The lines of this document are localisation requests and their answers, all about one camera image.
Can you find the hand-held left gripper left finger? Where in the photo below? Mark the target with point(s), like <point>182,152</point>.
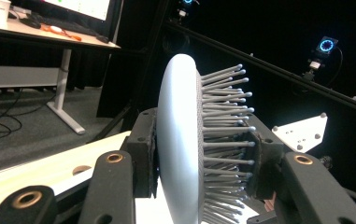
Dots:
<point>144,155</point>

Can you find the computer monitor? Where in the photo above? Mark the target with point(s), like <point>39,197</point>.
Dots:
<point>82,7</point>

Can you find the white paper cup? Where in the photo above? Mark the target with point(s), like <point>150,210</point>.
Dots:
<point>0,12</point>

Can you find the black keyboard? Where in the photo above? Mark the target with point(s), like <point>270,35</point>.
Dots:
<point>63,25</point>

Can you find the black computer mouse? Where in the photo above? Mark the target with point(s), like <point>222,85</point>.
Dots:
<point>102,38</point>

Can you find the small camera on stand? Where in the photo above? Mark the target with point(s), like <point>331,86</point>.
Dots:
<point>183,12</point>

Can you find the white office desk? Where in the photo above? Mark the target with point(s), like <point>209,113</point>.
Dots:
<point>20,30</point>

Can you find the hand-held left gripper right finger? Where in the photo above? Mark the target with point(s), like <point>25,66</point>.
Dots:
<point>266,161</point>

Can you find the orange tool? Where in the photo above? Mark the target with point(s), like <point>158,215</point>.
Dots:
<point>57,30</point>

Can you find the light blue hairbrush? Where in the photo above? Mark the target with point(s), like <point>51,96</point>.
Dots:
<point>178,124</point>

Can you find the black metal rail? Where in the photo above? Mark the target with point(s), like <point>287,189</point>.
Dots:
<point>275,71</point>

